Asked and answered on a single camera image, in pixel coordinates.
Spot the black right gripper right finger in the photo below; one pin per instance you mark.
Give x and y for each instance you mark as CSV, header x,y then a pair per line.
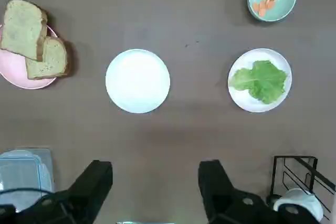
x,y
218,195

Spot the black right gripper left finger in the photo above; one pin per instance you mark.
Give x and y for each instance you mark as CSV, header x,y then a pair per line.
x,y
89,195

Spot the green lettuce leaf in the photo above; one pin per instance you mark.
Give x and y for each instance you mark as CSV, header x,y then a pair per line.
x,y
262,82

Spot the brown bread slice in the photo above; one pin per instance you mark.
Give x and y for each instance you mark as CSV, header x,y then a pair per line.
x,y
51,61
21,27

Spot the orange sausage slice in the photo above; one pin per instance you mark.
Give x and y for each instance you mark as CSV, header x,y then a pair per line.
x,y
270,3
262,5
256,6
262,12

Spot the white round plate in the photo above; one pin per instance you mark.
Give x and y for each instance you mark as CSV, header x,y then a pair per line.
x,y
241,98
137,81

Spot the pink round plate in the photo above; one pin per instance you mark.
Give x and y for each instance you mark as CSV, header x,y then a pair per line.
x,y
15,72

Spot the clear plastic food container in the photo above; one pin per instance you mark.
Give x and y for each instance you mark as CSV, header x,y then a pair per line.
x,y
18,171

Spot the white cup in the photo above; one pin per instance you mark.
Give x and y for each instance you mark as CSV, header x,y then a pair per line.
x,y
296,197

